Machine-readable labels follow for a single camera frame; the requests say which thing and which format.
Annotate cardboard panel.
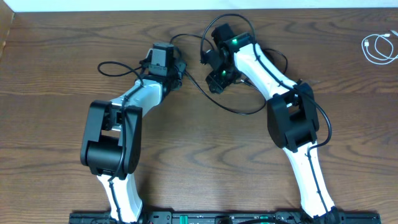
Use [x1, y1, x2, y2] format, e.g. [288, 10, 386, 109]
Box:
[0, 0, 14, 55]

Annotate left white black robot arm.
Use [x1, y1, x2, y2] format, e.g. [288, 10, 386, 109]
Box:
[80, 56, 187, 223]

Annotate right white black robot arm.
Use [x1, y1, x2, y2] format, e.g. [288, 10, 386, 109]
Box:
[203, 32, 340, 223]

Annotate white USB cable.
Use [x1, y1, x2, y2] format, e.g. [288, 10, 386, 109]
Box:
[361, 29, 398, 65]

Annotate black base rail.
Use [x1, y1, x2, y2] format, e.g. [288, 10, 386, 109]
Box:
[68, 211, 382, 224]

